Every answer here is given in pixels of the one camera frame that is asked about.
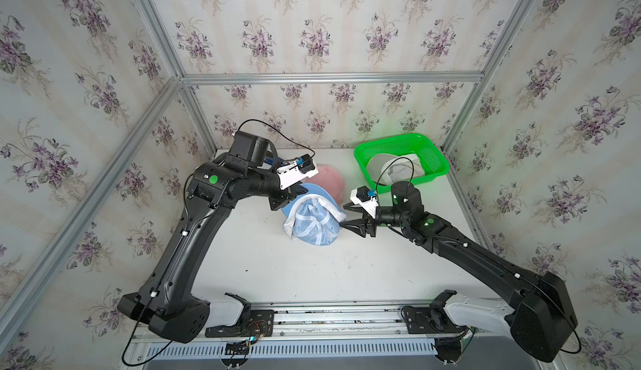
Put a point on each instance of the pink baseball cap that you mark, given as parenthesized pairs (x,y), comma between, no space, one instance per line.
(331,181)

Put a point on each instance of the aluminium mounting rail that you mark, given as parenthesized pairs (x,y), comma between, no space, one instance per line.
(342,319)

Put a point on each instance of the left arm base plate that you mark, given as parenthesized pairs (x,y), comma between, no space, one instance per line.
(255,324)

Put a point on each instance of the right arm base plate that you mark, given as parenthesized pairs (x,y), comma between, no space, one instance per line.
(429,321)

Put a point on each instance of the green plastic basket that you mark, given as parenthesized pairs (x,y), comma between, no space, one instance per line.
(433,161)

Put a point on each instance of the grey white baseball cap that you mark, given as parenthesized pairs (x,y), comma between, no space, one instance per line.
(387,169)

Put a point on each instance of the light blue baseball cap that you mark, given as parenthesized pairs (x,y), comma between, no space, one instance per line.
(314,217)

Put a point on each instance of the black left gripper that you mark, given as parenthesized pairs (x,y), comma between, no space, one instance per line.
(285,195)

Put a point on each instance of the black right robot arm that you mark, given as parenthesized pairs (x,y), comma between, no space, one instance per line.
(534,310)

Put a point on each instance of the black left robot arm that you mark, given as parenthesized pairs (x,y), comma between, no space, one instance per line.
(165,302)

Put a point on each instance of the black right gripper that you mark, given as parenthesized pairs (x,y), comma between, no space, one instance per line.
(359,227)

